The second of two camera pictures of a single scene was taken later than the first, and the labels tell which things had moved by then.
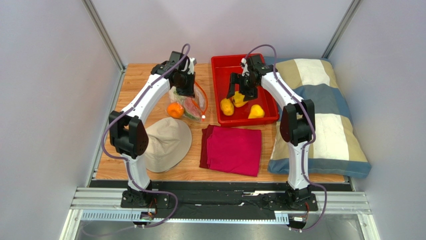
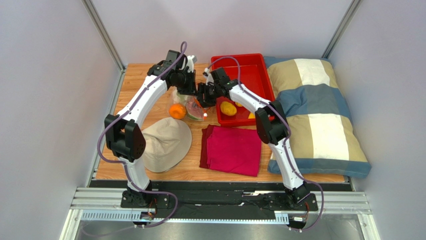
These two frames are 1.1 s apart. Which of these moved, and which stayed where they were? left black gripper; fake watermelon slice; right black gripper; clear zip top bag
Moved: right black gripper
Stayed: clear zip top bag; fake watermelon slice; left black gripper
